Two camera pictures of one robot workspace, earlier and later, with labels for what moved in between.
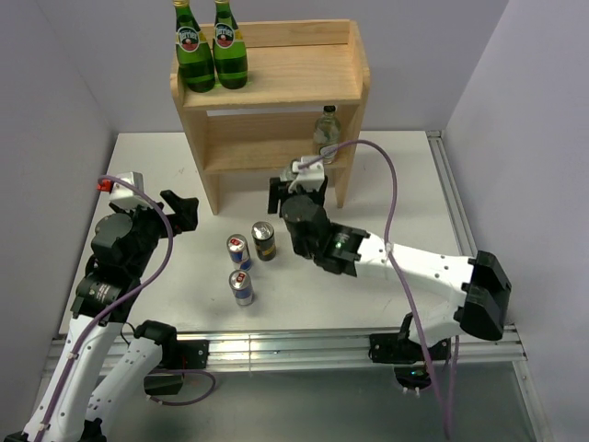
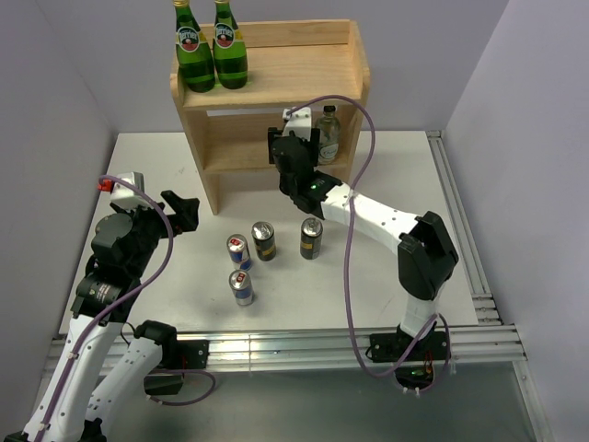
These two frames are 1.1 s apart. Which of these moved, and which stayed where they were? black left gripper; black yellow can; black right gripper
Moved: black right gripper
Stayed: black yellow can; black left gripper
